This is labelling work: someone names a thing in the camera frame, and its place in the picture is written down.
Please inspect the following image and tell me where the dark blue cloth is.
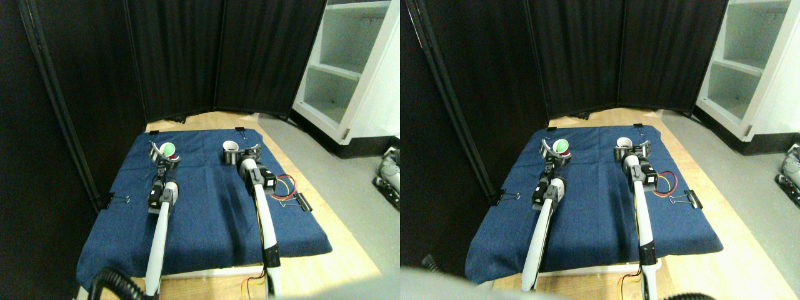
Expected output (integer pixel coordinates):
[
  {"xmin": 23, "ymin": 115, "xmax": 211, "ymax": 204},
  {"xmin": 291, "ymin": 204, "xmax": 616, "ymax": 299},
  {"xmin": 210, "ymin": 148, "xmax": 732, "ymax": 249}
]
[
  {"xmin": 464, "ymin": 124, "xmax": 724, "ymax": 285},
  {"xmin": 76, "ymin": 127, "xmax": 333, "ymax": 287}
]

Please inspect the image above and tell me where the orange wire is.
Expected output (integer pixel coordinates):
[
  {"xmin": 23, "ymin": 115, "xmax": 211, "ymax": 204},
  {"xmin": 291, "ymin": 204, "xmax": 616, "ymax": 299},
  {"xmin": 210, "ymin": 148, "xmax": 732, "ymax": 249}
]
[
  {"xmin": 270, "ymin": 174, "xmax": 298, "ymax": 202},
  {"xmin": 653, "ymin": 170, "xmax": 679, "ymax": 198},
  {"xmin": 617, "ymin": 270, "xmax": 644, "ymax": 300},
  {"xmin": 241, "ymin": 272, "xmax": 266, "ymax": 300}
]

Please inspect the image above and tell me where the white shelf unit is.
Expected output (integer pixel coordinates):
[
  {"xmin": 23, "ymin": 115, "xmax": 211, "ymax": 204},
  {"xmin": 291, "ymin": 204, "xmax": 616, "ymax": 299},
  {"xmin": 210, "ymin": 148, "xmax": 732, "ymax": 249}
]
[
  {"xmin": 291, "ymin": 0, "xmax": 400, "ymax": 158},
  {"xmin": 694, "ymin": 0, "xmax": 800, "ymax": 156}
]

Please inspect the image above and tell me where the black curtain stand pole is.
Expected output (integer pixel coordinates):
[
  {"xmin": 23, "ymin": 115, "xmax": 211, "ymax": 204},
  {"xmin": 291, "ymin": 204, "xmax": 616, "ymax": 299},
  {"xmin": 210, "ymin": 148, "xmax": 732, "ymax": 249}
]
[
  {"xmin": 417, "ymin": 0, "xmax": 501, "ymax": 207},
  {"xmin": 17, "ymin": 0, "xmax": 104, "ymax": 213}
]

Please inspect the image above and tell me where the grey and black machine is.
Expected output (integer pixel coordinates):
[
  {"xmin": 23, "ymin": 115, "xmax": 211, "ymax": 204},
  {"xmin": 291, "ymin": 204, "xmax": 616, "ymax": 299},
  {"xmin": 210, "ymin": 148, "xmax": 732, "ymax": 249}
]
[
  {"xmin": 775, "ymin": 144, "xmax": 800, "ymax": 210},
  {"xmin": 373, "ymin": 147, "xmax": 400, "ymax": 212}
]

